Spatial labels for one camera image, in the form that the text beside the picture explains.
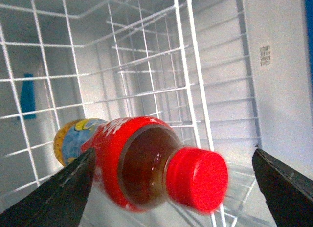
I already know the blue tab on freezer wall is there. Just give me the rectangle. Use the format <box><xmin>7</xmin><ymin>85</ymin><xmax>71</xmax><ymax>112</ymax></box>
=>
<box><xmin>20</xmin><ymin>73</ymin><xmax>36</xmax><ymax>113</ymax></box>

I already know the white wire freezer basket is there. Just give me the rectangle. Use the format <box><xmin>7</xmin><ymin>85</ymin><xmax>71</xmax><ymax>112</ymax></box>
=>
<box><xmin>0</xmin><ymin>0</ymin><xmax>268</xmax><ymax>227</ymax></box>

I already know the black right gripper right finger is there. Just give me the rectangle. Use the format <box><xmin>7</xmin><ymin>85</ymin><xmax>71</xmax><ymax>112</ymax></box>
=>
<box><xmin>252</xmin><ymin>148</ymin><xmax>313</xmax><ymax>227</ymax></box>

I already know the red-capped tea drink bottle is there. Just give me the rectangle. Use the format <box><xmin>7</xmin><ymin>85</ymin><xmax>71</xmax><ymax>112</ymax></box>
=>
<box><xmin>53</xmin><ymin>116</ymin><xmax>228</xmax><ymax>214</ymax></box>

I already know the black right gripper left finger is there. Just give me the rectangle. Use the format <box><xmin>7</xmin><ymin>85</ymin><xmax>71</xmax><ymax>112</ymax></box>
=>
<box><xmin>0</xmin><ymin>148</ymin><xmax>96</xmax><ymax>227</ymax></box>

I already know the white chest freezer blue rim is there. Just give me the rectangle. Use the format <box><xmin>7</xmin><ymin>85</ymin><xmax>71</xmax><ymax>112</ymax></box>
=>
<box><xmin>0</xmin><ymin>0</ymin><xmax>313</xmax><ymax>227</ymax></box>

